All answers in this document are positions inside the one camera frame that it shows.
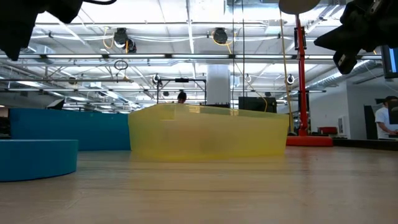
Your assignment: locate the yellow translucent plastic bin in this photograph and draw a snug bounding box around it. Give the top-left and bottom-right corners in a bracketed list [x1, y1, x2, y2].
[127, 103, 290, 162]

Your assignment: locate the red desk lamp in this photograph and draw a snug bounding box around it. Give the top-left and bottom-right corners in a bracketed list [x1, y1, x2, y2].
[278, 0, 334, 147]

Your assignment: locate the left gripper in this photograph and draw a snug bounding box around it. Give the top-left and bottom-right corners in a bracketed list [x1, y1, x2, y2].
[0, 0, 83, 62]

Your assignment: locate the black aluminium table frame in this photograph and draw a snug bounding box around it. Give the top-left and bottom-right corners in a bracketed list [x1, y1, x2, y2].
[332, 138, 398, 152]

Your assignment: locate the black background rig frame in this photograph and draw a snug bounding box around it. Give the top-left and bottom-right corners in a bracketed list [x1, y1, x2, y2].
[156, 77, 208, 105]

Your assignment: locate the computer monitor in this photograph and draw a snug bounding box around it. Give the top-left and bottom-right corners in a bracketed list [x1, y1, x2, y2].
[381, 45, 398, 79]

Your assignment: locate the blue tape roll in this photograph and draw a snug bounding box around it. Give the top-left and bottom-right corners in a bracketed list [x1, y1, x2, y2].
[0, 139, 79, 183]

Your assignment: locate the yellow hanging cord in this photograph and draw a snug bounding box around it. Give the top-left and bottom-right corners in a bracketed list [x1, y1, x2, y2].
[279, 12, 295, 134]

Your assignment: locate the red box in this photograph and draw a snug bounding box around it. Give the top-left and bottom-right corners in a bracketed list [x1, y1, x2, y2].
[317, 126, 338, 135]

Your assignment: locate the blue plastic bin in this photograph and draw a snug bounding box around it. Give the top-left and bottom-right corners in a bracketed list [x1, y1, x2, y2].
[8, 108, 131, 152]

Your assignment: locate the black background screen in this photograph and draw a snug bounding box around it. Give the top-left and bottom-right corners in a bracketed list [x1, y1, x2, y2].
[238, 96, 277, 113]

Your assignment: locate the black ceiling cable reel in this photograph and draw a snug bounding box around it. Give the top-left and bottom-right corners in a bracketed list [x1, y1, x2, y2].
[212, 27, 229, 45]
[113, 27, 137, 54]

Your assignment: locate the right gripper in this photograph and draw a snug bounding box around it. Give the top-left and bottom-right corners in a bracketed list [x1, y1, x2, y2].
[313, 0, 398, 75]

